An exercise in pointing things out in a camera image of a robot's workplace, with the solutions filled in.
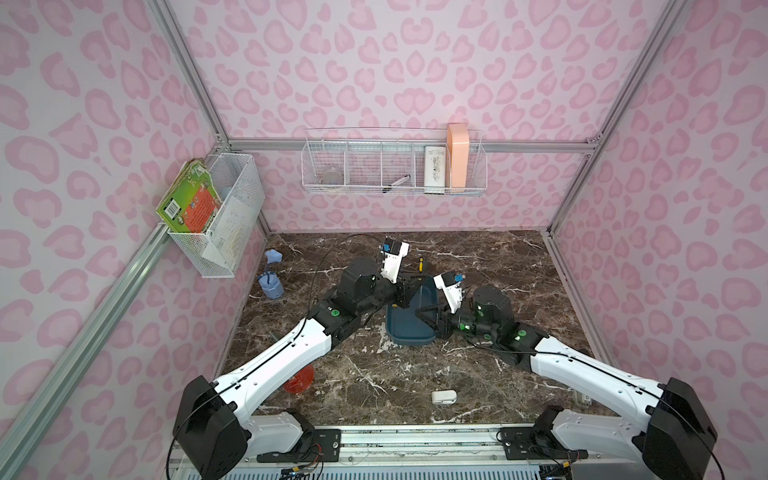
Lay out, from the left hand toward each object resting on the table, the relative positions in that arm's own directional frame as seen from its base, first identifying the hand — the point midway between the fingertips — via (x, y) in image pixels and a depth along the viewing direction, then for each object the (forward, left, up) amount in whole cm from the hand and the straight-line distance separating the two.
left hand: (425, 273), depth 70 cm
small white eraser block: (-20, -6, -27) cm, 34 cm away
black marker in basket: (+38, +6, -2) cm, 39 cm away
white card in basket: (+38, -5, +4) cm, 38 cm away
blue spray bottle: (+13, +47, -22) cm, 53 cm away
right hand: (-7, +2, -8) cm, 11 cm away
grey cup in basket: (+40, +27, -2) cm, 48 cm away
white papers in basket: (+14, +53, -4) cm, 55 cm away
